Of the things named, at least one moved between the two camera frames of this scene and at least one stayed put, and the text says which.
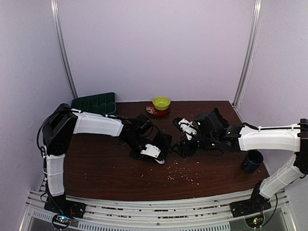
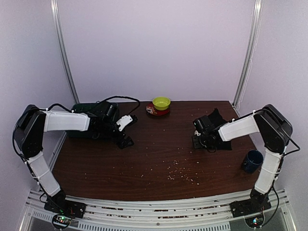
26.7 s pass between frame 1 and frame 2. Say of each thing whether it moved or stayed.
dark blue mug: stayed
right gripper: moved
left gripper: moved
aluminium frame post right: stayed
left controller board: stayed
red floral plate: stayed
